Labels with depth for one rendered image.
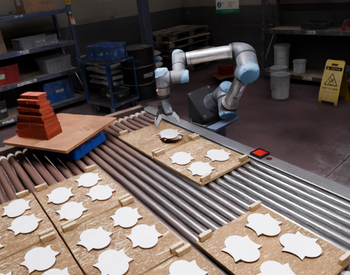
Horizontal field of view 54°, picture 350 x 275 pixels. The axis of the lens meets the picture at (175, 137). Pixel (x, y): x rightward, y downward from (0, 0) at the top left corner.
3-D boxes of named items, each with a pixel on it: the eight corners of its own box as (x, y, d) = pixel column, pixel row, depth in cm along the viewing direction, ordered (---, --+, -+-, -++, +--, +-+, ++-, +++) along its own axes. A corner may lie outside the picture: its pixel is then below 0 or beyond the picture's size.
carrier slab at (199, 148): (199, 139, 215) (199, 137, 214) (250, 160, 184) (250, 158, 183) (153, 159, 197) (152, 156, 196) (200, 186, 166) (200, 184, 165)
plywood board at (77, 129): (59, 115, 252) (59, 112, 251) (116, 120, 231) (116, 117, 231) (3, 144, 212) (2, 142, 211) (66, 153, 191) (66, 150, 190)
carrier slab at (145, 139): (161, 123, 246) (161, 120, 245) (198, 139, 215) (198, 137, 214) (118, 138, 228) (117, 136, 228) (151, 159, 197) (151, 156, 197)
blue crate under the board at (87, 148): (71, 135, 241) (67, 121, 237) (107, 139, 229) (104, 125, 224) (38, 155, 216) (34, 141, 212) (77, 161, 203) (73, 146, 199)
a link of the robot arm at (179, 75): (187, 61, 200) (168, 63, 201) (188, 77, 195) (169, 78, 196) (188, 70, 207) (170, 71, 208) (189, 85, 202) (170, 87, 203)
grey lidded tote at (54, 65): (62, 66, 617) (59, 52, 607) (74, 67, 595) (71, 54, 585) (37, 72, 584) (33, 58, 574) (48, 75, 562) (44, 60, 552)
